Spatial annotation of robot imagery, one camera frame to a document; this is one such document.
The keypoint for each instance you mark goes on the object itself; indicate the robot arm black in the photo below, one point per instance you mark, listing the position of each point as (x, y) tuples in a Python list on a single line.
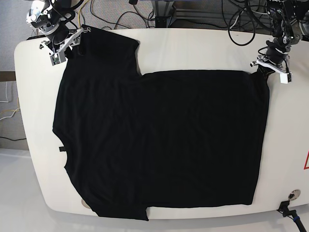
[(54, 19), (289, 24)]

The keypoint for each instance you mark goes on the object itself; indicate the black clamp with cable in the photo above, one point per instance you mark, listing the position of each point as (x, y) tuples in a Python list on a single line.
[(292, 214)]

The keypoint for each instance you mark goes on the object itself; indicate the silver table grommet right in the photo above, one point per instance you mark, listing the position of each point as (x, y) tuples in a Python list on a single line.
[(294, 194)]

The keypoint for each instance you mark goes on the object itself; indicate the silver table grommet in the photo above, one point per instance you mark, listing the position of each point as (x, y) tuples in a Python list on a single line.
[(294, 194), (85, 204)]

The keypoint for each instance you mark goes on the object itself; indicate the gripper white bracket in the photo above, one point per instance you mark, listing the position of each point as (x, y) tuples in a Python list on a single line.
[(58, 51), (272, 60)]

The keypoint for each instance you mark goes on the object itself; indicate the black T-shirt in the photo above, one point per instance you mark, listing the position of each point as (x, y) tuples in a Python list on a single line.
[(174, 139)]

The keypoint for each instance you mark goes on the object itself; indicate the aluminium frame post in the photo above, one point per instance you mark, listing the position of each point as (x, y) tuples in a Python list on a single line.
[(163, 12)]

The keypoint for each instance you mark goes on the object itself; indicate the silver table grommet left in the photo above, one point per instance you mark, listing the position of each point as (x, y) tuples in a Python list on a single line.
[(85, 204)]

